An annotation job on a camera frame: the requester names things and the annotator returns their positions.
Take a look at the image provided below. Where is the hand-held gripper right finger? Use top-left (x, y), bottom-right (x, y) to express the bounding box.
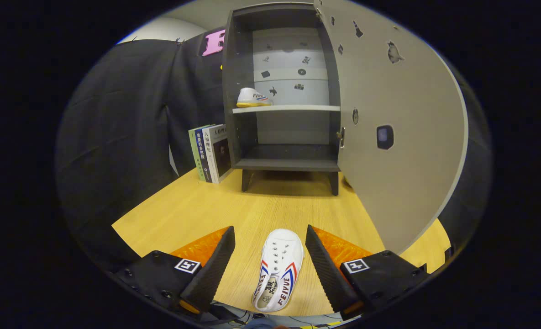
top-left (305, 224), bottom-right (428, 321)

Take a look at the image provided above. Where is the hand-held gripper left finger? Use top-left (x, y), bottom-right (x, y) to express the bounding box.
top-left (115, 225), bottom-right (236, 315)

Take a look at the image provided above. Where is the white canvas shoe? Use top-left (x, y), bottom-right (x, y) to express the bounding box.
top-left (236, 88), bottom-right (273, 108)
top-left (252, 229), bottom-right (305, 313)

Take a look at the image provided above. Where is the grey shoe cabinet door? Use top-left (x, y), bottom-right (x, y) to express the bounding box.
top-left (314, 0), bottom-right (469, 254)

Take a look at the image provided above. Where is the white book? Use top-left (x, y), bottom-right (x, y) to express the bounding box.
top-left (202, 123), bottom-right (232, 184)

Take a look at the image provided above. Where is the blue book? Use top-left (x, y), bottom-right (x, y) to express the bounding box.
top-left (194, 126), bottom-right (214, 182)

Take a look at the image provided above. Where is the black backdrop cloth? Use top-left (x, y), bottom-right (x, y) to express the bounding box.
top-left (56, 27), bottom-right (492, 270)

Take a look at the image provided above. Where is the black cable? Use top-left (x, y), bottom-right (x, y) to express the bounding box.
top-left (209, 305), bottom-right (271, 326)

